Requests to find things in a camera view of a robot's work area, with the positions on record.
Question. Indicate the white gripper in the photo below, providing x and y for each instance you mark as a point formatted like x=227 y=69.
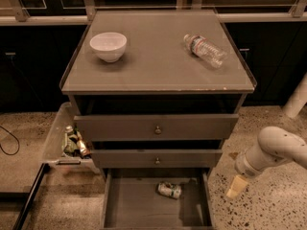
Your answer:
x=244 y=168

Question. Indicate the green 7up can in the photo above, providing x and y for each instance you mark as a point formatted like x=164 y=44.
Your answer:
x=169 y=189

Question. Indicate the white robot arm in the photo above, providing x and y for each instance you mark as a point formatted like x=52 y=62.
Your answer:
x=274 y=146

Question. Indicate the grey top drawer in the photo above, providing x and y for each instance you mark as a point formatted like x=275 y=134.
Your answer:
x=141 y=127

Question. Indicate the grey drawer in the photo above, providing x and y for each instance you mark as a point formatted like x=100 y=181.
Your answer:
x=141 y=127
x=144 y=158
x=132 y=201

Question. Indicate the brass top drawer knob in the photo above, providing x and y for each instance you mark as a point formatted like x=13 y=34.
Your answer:
x=157 y=130

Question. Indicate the grey bottom drawer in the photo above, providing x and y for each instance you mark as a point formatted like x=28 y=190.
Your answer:
x=132 y=201

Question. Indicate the grey drawer cabinet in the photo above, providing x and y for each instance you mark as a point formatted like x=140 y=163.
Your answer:
x=157 y=75

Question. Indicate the grey middle drawer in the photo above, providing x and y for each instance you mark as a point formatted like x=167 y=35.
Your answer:
x=144 y=158

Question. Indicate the clear plastic water bottle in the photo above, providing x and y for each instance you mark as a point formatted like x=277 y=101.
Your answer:
x=205 y=49

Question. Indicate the small bottles in bin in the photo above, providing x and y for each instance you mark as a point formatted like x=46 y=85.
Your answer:
x=73 y=144

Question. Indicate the clear plastic storage bin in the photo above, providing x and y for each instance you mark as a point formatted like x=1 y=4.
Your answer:
x=52 y=153

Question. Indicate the white ceramic bowl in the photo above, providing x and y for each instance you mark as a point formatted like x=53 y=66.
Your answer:
x=108 y=46

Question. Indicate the white pipe post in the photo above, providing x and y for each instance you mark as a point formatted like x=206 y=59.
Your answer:
x=297 y=100

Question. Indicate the black floor rail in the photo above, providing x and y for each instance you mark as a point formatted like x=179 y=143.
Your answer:
x=27 y=205

